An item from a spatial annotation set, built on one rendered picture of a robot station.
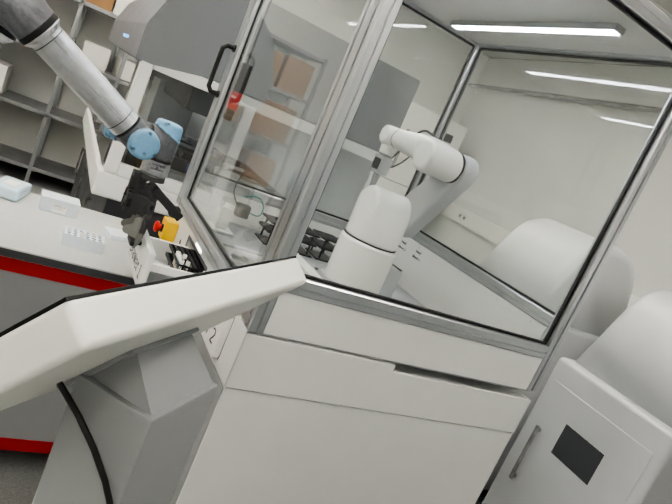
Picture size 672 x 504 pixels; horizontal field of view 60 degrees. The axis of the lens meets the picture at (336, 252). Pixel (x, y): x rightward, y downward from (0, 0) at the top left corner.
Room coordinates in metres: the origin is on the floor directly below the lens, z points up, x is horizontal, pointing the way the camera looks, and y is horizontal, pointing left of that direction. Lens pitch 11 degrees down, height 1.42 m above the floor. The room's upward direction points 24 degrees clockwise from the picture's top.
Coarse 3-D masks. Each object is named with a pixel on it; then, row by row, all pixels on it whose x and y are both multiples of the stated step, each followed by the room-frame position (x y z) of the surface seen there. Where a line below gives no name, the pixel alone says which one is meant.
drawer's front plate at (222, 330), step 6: (222, 324) 1.29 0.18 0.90; (228, 324) 1.28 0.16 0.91; (210, 330) 1.34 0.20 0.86; (216, 330) 1.30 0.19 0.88; (222, 330) 1.28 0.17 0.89; (228, 330) 1.28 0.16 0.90; (204, 336) 1.36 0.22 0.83; (210, 336) 1.32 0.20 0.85; (216, 336) 1.29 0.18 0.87; (222, 336) 1.28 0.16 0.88; (216, 342) 1.28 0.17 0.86; (222, 342) 1.28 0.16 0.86; (210, 348) 1.30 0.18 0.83; (216, 348) 1.28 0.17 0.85; (210, 354) 1.29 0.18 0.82; (216, 354) 1.28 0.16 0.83
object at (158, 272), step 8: (152, 240) 1.73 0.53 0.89; (160, 240) 1.74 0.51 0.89; (160, 248) 1.75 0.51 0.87; (168, 248) 1.76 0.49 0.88; (192, 248) 1.80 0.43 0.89; (160, 256) 1.75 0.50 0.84; (160, 264) 1.70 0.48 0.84; (152, 272) 1.51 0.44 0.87; (160, 272) 1.52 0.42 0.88; (168, 272) 1.53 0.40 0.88; (176, 272) 1.54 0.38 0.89; (184, 272) 1.55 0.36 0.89; (152, 280) 1.51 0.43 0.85
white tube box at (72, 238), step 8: (64, 232) 1.72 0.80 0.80; (72, 232) 1.76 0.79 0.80; (80, 232) 1.79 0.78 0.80; (88, 232) 1.82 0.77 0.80; (64, 240) 1.72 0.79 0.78; (72, 240) 1.73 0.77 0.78; (80, 240) 1.74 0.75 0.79; (88, 240) 1.75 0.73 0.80; (96, 240) 1.78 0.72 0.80; (104, 240) 1.81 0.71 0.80; (80, 248) 1.75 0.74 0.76; (88, 248) 1.76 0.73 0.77; (96, 248) 1.77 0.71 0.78
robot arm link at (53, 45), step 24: (0, 0) 1.19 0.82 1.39; (24, 0) 1.20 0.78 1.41; (0, 24) 1.22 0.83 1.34; (24, 24) 1.20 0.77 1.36; (48, 24) 1.23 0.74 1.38; (48, 48) 1.24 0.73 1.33; (72, 48) 1.27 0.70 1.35; (72, 72) 1.28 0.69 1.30; (96, 72) 1.32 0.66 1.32; (96, 96) 1.31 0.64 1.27; (120, 96) 1.36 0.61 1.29; (120, 120) 1.35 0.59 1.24; (144, 144) 1.38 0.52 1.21
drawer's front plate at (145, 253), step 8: (144, 240) 1.58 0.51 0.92; (136, 248) 1.63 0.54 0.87; (144, 248) 1.55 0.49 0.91; (152, 248) 1.52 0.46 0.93; (128, 256) 1.69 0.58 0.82; (144, 256) 1.52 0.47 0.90; (152, 256) 1.48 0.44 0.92; (144, 264) 1.49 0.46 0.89; (152, 264) 1.49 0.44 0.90; (136, 272) 1.54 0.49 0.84; (144, 272) 1.48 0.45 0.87; (136, 280) 1.51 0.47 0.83; (144, 280) 1.48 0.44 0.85
